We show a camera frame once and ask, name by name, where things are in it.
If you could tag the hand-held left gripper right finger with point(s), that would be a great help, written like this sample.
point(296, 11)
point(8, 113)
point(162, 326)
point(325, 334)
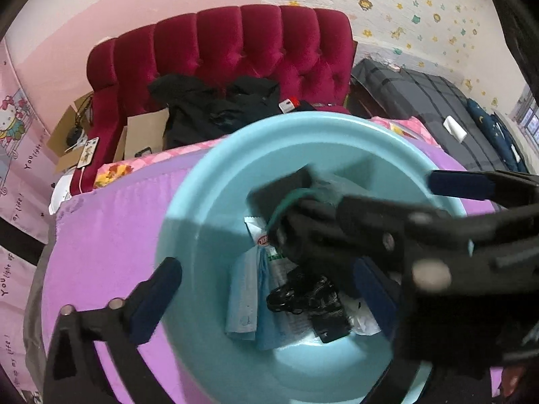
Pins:
point(374, 294)

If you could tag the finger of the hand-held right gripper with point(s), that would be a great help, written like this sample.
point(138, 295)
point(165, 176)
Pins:
point(400, 227)
point(459, 185)

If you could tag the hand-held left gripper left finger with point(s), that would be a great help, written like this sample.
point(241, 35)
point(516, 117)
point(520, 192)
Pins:
point(153, 298)

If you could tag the white plastic bag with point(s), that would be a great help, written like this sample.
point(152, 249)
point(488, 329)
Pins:
point(362, 315)

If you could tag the green scouring pad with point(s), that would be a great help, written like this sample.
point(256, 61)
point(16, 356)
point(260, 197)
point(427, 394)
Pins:
point(330, 328)

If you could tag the black mesh cloth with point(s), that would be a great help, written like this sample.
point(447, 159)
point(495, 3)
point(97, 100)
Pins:
point(303, 294)

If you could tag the black glove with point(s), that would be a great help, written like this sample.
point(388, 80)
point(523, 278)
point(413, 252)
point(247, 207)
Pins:
point(307, 227)

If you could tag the blue face mask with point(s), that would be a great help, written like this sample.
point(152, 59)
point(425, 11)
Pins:
point(246, 298)

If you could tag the light blue plastic basin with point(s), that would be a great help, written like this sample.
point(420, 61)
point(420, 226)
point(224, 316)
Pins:
point(210, 202)

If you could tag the white small box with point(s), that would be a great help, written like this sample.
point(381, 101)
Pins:
point(454, 128)

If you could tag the dark blue star pillow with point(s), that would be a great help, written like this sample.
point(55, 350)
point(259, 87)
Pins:
point(492, 134)

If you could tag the window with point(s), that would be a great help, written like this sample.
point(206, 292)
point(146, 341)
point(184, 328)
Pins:
point(528, 118)

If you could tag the grey plaid bedding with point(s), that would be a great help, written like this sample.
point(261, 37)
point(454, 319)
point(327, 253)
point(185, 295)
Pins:
point(421, 92)

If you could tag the white wet wipe packet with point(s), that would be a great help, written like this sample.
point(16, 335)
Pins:
point(263, 240)

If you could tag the white round object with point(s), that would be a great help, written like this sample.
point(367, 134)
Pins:
point(61, 195)

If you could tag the printed phone case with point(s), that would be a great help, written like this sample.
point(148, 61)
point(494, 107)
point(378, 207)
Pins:
point(88, 151)

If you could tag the flat cardboard box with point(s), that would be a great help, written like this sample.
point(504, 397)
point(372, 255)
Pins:
point(143, 134)

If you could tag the red white packet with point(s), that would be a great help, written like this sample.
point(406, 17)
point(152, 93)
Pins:
point(289, 105)

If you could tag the open cardboard box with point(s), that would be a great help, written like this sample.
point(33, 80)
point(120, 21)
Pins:
point(67, 134)

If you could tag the pink cartoon curtain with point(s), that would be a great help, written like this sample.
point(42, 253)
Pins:
point(21, 155)

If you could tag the black clothes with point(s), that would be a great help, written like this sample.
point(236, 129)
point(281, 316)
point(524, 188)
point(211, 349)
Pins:
point(219, 109)

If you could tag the red tufted headboard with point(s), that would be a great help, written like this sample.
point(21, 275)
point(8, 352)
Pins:
point(252, 46)

